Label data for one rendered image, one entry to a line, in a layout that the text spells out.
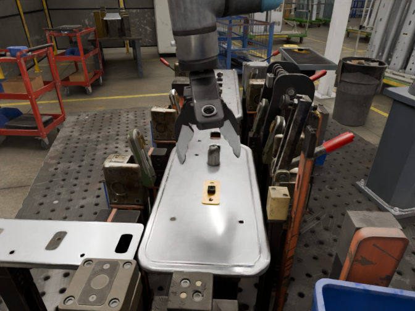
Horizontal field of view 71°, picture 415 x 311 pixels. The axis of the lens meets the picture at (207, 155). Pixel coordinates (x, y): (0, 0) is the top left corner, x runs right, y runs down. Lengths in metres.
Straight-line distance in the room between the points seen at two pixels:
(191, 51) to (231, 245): 0.33
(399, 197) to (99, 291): 1.01
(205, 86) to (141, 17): 7.75
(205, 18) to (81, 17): 7.86
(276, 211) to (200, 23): 0.34
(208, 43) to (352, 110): 3.31
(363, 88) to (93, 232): 3.38
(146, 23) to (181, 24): 7.74
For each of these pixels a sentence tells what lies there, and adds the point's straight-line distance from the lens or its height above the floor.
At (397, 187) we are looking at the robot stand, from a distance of 1.17.
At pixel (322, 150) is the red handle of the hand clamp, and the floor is 1.11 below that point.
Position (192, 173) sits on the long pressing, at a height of 1.00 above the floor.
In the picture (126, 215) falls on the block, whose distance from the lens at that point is 0.63.
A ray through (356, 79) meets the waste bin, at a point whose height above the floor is 0.56.
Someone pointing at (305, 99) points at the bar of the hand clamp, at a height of 1.21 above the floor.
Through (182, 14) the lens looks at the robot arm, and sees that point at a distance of 0.50.
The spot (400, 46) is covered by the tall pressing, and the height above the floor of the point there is 0.66.
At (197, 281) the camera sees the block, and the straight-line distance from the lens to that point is 0.37.
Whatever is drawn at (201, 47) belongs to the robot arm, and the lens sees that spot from 0.50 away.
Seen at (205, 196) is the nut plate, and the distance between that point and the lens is 0.61.
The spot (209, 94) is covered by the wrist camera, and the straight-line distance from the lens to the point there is 0.49.
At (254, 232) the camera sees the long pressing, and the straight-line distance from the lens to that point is 0.55.
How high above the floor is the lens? 1.38
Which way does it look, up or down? 29 degrees down
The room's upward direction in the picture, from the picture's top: straight up
